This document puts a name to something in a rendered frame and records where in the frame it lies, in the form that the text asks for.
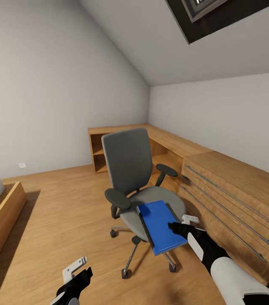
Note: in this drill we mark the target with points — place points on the fixed window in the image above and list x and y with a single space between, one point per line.
199 18

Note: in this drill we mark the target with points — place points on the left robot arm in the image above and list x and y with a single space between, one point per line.
69 293

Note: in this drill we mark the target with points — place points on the cabinet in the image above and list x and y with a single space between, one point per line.
231 200

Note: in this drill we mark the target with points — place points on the folder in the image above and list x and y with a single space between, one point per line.
154 218

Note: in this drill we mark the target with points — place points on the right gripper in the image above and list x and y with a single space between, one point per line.
178 228

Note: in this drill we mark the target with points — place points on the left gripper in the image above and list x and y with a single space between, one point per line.
81 281

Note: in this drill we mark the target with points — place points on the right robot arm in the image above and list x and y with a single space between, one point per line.
236 286

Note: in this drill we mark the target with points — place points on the swivel chair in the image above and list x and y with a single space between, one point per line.
129 163

